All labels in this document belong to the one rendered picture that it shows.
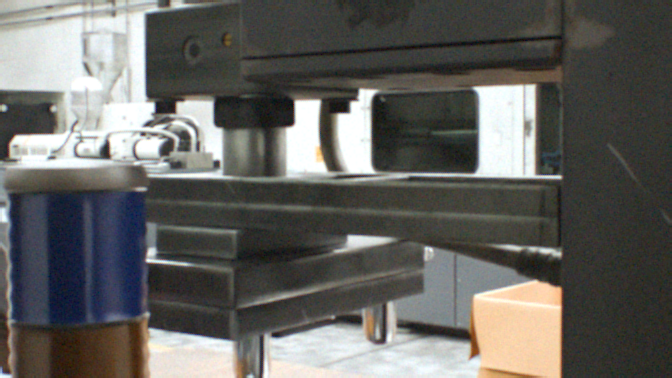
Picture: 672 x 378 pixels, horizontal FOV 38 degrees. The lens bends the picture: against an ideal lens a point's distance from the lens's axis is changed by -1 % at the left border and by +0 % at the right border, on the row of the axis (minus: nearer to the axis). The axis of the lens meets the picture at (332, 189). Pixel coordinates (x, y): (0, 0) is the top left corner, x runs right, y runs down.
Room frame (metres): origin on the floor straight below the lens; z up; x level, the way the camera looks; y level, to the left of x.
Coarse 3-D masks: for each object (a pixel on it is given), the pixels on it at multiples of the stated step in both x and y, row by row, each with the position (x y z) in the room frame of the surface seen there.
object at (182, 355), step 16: (160, 352) 1.37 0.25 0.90; (176, 352) 1.38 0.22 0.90; (192, 352) 1.38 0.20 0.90; (208, 352) 1.38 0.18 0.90; (160, 368) 1.28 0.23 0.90; (176, 368) 1.28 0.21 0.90; (192, 368) 1.28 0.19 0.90; (208, 368) 1.28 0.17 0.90; (224, 368) 1.28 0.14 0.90; (272, 368) 1.28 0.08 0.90; (288, 368) 1.28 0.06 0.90; (304, 368) 1.28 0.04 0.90; (320, 368) 1.27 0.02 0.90
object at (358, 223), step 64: (256, 128) 0.54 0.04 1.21; (192, 192) 0.53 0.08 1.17; (256, 192) 0.50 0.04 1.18; (320, 192) 0.48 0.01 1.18; (384, 192) 0.46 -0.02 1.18; (448, 192) 0.44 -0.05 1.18; (512, 192) 0.42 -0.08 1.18; (192, 256) 0.52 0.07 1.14; (256, 256) 0.51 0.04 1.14; (320, 256) 0.52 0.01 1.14; (384, 256) 0.57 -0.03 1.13; (192, 320) 0.48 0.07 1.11; (256, 320) 0.48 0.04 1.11; (320, 320) 0.56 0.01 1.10; (384, 320) 0.59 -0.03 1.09
